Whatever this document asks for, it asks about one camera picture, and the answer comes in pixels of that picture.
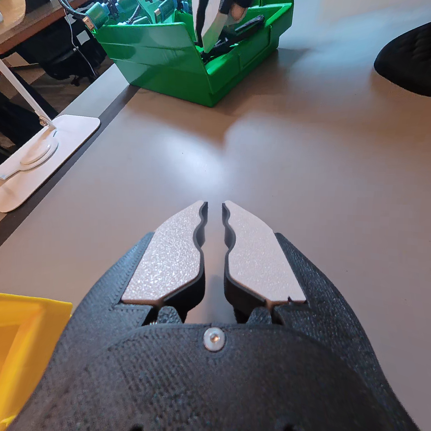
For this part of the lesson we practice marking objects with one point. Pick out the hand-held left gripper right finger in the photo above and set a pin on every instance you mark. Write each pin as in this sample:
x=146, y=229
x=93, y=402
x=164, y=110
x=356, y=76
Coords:
x=262, y=266

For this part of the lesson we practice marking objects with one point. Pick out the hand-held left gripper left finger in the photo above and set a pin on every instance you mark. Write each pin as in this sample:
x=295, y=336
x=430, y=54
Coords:
x=165, y=266

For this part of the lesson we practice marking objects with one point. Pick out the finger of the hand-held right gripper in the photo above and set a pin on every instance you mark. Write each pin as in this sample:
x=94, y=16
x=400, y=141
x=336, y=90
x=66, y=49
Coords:
x=213, y=23
x=195, y=13

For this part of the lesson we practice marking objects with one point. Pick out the green plastic bin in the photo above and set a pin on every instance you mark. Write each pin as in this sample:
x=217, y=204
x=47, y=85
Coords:
x=161, y=57

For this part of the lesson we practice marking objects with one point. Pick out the yellow plastic bin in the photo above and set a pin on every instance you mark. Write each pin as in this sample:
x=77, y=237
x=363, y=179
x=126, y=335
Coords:
x=23, y=336

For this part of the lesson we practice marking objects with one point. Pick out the person's right hand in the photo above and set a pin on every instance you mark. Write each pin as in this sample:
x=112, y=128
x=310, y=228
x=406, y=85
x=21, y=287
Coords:
x=239, y=9

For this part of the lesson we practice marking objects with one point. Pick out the white stand base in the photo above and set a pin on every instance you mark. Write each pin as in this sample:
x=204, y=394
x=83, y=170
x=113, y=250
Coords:
x=67, y=138

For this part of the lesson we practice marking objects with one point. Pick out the black mesh cushion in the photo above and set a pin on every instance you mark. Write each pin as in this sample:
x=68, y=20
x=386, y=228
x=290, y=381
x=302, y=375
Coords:
x=407, y=60

